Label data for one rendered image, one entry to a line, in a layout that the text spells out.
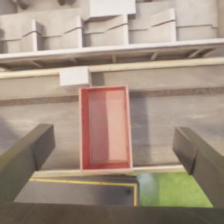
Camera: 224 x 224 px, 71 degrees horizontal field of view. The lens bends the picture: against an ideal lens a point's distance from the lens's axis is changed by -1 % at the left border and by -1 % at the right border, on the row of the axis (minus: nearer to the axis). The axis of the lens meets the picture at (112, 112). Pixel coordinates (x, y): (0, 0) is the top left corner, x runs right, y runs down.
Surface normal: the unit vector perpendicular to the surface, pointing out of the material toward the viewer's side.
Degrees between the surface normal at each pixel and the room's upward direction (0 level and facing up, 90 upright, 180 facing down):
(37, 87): 0
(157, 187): 0
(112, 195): 0
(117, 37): 32
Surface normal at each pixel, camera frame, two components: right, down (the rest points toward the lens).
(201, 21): -0.04, 0.04
